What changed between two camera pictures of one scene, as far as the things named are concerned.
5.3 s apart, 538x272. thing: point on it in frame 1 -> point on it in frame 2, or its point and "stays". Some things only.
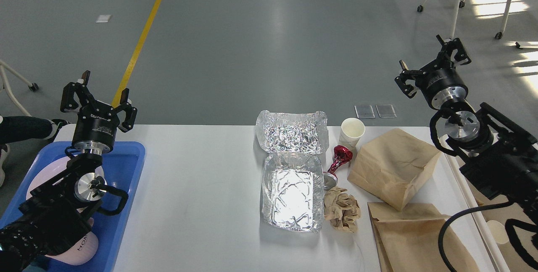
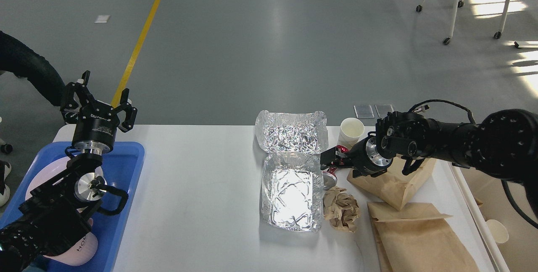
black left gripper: [96, 128] stays
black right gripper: [440, 84] -> [363, 157]
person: [14, 129] -> [19, 56]
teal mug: [33, 268] stays
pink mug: [78, 251] stays
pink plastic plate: [54, 167] stays
